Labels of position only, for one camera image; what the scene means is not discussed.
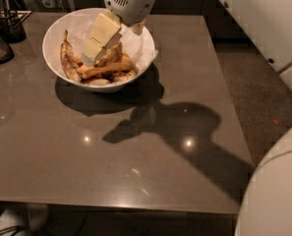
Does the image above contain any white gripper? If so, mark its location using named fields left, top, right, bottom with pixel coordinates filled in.
left=81, top=0, right=155, bottom=66

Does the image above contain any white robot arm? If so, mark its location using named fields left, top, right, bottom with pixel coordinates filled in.
left=154, top=0, right=292, bottom=236

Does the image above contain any brown banana peel piece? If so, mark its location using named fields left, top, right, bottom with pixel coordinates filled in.
left=95, top=42, right=122, bottom=67

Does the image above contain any white bowl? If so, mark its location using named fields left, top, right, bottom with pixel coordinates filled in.
left=42, top=13, right=147, bottom=93

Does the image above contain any upper yellow banana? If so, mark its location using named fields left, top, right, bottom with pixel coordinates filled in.
left=74, top=54, right=84, bottom=67

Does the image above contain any brown spotted banana left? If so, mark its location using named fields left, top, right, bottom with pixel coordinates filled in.
left=60, top=29, right=82, bottom=83

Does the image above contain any white paper liner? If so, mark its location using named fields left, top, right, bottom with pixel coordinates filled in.
left=64, top=8, right=157, bottom=72

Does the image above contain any white cloth under table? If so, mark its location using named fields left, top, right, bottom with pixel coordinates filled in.
left=0, top=204, right=49, bottom=236

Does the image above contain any black wire basket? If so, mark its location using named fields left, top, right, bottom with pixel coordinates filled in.
left=0, top=0, right=27, bottom=43

